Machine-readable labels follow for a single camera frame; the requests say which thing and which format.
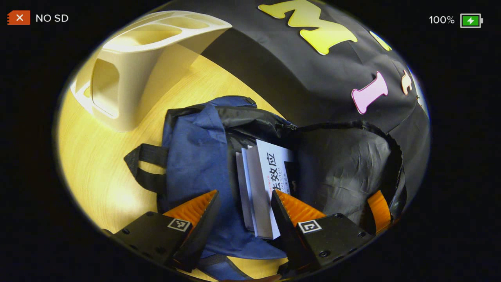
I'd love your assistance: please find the blue schoolbag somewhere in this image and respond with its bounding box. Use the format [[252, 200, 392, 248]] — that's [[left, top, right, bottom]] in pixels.
[[124, 95, 407, 280]]

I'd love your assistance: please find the grey book with dark picture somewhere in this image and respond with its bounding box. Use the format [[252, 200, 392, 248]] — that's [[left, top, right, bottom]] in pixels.
[[246, 139, 295, 240]]

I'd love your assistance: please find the black backdrop cloth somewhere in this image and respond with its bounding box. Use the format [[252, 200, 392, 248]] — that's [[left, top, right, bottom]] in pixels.
[[155, 0, 431, 220]]

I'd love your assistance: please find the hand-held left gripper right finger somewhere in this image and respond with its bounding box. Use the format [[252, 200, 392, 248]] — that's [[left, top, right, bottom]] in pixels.
[[271, 189, 372, 271]]

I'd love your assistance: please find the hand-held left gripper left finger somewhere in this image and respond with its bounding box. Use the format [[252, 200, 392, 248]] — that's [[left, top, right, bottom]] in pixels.
[[103, 190, 221, 273]]

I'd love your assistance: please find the white book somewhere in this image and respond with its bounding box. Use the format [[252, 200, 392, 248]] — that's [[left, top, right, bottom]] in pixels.
[[235, 146, 257, 232]]

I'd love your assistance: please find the cream plastic bookshelf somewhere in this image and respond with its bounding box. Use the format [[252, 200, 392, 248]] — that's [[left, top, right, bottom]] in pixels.
[[70, 11, 233, 133]]

